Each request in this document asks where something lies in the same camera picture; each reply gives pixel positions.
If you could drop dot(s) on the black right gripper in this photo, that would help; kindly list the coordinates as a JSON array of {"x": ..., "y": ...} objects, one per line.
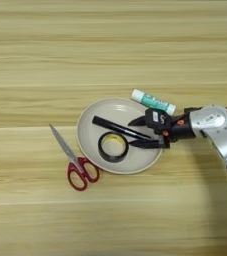
[{"x": 181, "y": 128}]

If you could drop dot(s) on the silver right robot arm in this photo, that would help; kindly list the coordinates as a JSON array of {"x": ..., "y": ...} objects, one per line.
[{"x": 218, "y": 130}]

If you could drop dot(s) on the beige round plate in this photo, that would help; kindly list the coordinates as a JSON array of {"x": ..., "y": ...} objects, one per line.
[{"x": 91, "y": 133}]

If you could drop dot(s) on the black marker pen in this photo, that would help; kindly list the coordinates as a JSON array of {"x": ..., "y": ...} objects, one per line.
[{"x": 115, "y": 126}]

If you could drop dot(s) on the white teal glue stick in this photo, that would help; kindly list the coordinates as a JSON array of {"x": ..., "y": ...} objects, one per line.
[{"x": 153, "y": 101}]

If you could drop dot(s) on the black box with white label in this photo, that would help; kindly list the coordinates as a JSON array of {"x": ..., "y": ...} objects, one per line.
[{"x": 156, "y": 120}]

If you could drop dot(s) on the black tape roll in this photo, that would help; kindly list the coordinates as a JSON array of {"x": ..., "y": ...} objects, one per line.
[{"x": 101, "y": 151}]

